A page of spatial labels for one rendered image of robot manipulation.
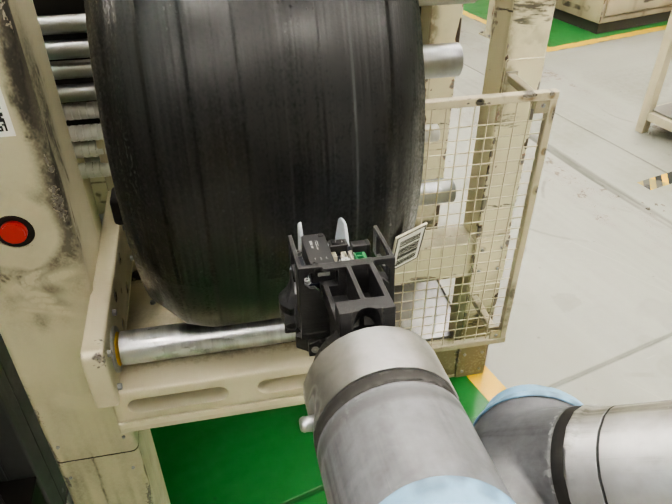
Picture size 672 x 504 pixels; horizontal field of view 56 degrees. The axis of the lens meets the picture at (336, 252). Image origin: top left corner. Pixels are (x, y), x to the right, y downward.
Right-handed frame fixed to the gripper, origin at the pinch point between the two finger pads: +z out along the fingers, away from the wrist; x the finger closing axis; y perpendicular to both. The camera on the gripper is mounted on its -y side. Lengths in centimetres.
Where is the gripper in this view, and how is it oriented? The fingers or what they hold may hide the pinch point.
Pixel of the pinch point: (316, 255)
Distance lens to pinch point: 59.5
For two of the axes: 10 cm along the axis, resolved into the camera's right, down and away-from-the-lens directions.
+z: -2.0, -4.8, 8.5
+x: -9.8, 1.2, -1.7
